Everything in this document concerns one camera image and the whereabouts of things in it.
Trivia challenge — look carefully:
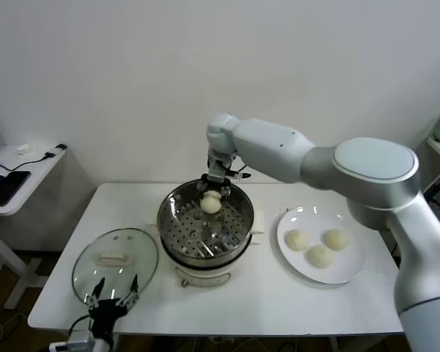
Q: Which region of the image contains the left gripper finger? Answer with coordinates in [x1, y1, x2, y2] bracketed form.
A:
[117, 274, 140, 306]
[86, 277, 106, 307]

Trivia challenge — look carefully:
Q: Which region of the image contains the white round plate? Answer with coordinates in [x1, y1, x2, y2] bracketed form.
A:
[276, 205, 366, 285]

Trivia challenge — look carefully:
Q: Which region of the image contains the glass lid with beige handle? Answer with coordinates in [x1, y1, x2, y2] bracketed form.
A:
[72, 227, 159, 305]

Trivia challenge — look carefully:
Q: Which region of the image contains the black cable with adapter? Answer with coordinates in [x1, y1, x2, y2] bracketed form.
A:
[0, 144, 67, 172]

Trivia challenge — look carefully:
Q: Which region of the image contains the white height-adjustable desk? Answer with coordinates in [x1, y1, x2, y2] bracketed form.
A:
[0, 144, 69, 309]

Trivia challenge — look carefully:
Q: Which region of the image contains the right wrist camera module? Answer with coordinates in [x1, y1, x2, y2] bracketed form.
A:
[223, 166, 251, 181]

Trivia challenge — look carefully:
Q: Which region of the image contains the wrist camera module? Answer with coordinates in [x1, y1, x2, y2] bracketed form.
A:
[49, 329, 96, 352]
[223, 166, 251, 181]

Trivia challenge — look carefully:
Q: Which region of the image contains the stainless steel steamer basket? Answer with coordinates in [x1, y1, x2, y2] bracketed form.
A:
[156, 178, 256, 267]

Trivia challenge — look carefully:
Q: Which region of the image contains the white electric cooker base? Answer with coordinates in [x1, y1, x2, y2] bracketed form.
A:
[146, 210, 268, 290]

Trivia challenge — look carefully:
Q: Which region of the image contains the white steamed baozi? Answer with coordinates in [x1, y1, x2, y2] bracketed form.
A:
[285, 229, 311, 252]
[200, 190, 221, 214]
[323, 229, 349, 252]
[307, 244, 334, 268]

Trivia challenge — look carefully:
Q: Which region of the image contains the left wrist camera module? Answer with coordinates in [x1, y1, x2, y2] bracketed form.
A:
[49, 329, 96, 352]

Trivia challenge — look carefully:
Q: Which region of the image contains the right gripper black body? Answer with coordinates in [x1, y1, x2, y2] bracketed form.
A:
[206, 148, 239, 186]

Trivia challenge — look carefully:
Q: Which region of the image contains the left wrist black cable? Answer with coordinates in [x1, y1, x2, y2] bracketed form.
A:
[68, 314, 92, 337]

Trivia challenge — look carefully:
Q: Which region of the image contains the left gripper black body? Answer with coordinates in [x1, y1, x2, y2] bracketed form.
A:
[88, 298, 129, 342]

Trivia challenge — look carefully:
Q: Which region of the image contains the black smartphone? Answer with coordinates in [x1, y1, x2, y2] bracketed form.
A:
[0, 171, 32, 206]

